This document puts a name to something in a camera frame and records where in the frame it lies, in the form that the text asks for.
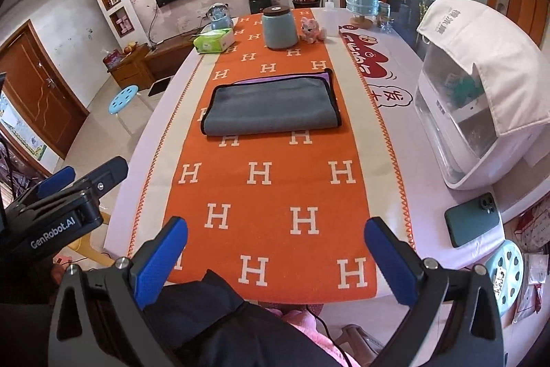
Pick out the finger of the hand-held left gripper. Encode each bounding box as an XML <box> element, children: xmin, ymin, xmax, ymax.
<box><xmin>21</xmin><ymin>156</ymin><xmax>130</xmax><ymax>222</ymax></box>
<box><xmin>17</xmin><ymin>166</ymin><xmax>76</xmax><ymax>208</ymax></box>

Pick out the orange patterned table runner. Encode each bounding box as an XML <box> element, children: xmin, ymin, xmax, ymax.
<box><xmin>128</xmin><ymin>9</ymin><xmax>415</xmax><ymax>304</ymax></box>

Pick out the glass jar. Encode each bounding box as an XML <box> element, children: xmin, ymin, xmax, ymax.
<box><xmin>378</xmin><ymin>1</ymin><xmax>394</xmax><ymax>32</ymax></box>

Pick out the white cloth cover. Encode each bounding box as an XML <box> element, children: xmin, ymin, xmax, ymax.
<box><xmin>416</xmin><ymin>0</ymin><xmax>544</xmax><ymax>136</ymax></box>

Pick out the person's dark jacket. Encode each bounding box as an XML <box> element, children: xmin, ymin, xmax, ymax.
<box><xmin>142</xmin><ymin>269</ymin><xmax>353</xmax><ymax>367</ymax></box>

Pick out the colourful wall poster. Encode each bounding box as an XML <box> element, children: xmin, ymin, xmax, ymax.
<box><xmin>0</xmin><ymin>92</ymin><xmax>48</xmax><ymax>161</ymax></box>

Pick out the grey towel with purple side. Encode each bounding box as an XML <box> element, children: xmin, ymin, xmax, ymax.
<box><xmin>201</xmin><ymin>68</ymin><xmax>342</xmax><ymax>138</ymax></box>

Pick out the white countertop appliance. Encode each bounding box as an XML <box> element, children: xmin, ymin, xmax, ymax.
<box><xmin>415</xmin><ymin>44</ymin><xmax>544</xmax><ymax>191</ymax></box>

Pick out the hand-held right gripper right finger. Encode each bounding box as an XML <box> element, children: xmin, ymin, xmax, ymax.
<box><xmin>364</xmin><ymin>216</ymin><xmax>504</xmax><ymax>367</ymax></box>

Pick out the white squeeze bottle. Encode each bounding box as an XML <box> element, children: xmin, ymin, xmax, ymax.
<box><xmin>321</xmin><ymin>0</ymin><xmax>344</xmax><ymax>36</ymax></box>

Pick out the pile of plastic bags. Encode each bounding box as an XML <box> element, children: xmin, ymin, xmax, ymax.
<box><xmin>503</xmin><ymin>212</ymin><xmax>550</xmax><ymax>325</ymax></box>

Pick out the pink plush toy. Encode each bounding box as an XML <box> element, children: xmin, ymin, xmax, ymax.
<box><xmin>299</xmin><ymin>17</ymin><xmax>328</xmax><ymax>44</ymax></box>

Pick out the blue round stool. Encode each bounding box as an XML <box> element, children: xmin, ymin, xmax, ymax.
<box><xmin>108</xmin><ymin>84</ymin><xmax>140</xmax><ymax>136</ymax></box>

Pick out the dark green smartphone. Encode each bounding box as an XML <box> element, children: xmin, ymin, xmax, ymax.
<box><xmin>444</xmin><ymin>192</ymin><xmax>504</xmax><ymax>248</ymax></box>

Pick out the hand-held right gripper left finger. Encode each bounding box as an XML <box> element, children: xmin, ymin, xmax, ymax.
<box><xmin>49</xmin><ymin>216</ymin><xmax>190</xmax><ymax>367</ymax></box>

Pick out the person's pink clothing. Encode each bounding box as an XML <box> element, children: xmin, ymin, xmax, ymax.
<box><xmin>262</xmin><ymin>307</ymin><xmax>357</xmax><ymax>367</ymax></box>

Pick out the black cable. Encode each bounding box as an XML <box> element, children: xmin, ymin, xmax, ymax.
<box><xmin>305</xmin><ymin>304</ymin><xmax>344</xmax><ymax>355</ymax></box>

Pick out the blue canister with dark lid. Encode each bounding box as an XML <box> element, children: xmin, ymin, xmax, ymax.
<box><xmin>262</xmin><ymin>6</ymin><xmax>299</xmax><ymax>50</ymax></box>

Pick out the white tablecloth with red print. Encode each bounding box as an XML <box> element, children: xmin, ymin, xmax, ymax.
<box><xmin>103</xmin><ymin>8</ymin><xmax>505</xmax><ymax>307</ymax></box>

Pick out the green tissue pack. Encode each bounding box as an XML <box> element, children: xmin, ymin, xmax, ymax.
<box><xmin>193</xmin><ymin>27</ymin><xmax>236</xmax><ymax>55</ymax></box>

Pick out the brown television cabinet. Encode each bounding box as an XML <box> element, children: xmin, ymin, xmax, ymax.
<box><xmin>107</xmin><ymin>34</ymin><xmax>202</xmax><ymax>90</ymax></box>

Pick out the brown wooden door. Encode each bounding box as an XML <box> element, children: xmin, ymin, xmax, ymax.
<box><xmin>0</xmin><ymin>20</ymin><xmax>89</xmax><ymax>161</ymax></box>

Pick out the light blue stool with heart holes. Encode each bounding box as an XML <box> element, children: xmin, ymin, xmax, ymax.
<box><xmin>485</xmin><ymin>240</ymin><xmax>525</xmax><ymax>310</ymax></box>

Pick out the red tin box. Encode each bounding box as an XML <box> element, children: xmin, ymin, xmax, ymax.
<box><xmin>102</xmin><ymin>50</ymin><xmax>123</xmax><ymax>71</ymax></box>

